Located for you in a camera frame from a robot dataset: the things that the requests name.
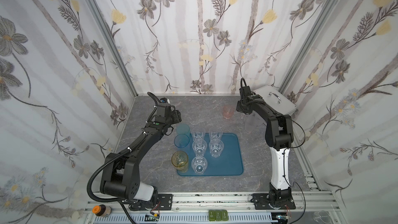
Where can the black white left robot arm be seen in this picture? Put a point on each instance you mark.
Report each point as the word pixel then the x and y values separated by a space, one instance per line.
pixel 121 171

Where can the pink transparent cup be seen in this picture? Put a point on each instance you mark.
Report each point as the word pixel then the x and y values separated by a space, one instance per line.
pixel 228 111

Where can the teal plastic tray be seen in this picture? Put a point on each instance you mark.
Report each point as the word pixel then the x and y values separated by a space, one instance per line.
pixel 229 163

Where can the orange capped bottle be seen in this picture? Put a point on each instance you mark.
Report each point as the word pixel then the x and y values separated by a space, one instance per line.
pixel 102 210

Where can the yellow transparent cup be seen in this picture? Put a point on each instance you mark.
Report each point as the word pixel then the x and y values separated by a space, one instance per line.
pixel 180 161

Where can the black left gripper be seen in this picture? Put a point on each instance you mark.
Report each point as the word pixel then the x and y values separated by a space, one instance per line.
pixel 175 116

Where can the clear faceted glass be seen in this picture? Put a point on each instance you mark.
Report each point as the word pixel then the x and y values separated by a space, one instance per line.
pixel 216 147
pixel 199 147
pixel 215 133
pixel 199 164
pixel 253 122
pixel 198 133

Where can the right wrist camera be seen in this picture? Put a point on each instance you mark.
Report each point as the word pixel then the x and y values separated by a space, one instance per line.
pixel 246 93

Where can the silver aluminium case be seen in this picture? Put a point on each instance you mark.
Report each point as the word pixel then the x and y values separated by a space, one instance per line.
pixel 276 100

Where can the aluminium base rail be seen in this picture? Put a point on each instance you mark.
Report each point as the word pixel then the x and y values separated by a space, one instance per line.
pixel 308 201

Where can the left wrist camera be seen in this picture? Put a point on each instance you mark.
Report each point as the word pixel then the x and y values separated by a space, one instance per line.
pixel 164 102

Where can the teal transparent cup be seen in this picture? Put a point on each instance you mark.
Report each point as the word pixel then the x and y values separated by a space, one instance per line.
pixel 183 129

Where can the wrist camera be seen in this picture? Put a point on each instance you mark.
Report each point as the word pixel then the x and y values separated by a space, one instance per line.
pixel 164 102
pixel 246 93

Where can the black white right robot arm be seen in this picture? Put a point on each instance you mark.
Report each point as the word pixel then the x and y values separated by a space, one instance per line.
pixel 279 137

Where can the blue transparent tall cup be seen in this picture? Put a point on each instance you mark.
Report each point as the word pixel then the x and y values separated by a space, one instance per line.
pixel 181 141

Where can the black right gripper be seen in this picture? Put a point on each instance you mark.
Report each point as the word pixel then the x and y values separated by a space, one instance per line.
pixel 243 104

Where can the green button box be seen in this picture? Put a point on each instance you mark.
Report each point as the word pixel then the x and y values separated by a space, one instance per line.
pixel 218 215

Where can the white perforated cable duct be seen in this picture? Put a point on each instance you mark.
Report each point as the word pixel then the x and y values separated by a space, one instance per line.
pixel 203 218

